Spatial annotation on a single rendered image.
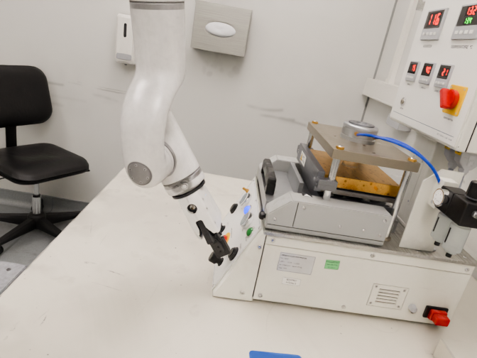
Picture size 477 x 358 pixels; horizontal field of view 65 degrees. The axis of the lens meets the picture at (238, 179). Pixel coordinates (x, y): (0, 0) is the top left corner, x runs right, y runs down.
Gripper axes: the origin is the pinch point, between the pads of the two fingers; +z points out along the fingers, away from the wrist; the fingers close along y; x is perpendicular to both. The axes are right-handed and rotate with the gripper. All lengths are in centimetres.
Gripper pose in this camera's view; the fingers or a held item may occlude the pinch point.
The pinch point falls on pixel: (220, 246)
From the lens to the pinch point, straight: 83.4
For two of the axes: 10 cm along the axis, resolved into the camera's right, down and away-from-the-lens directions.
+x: -9.1, 4.0, 1.3
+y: -0.1, -3.4, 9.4
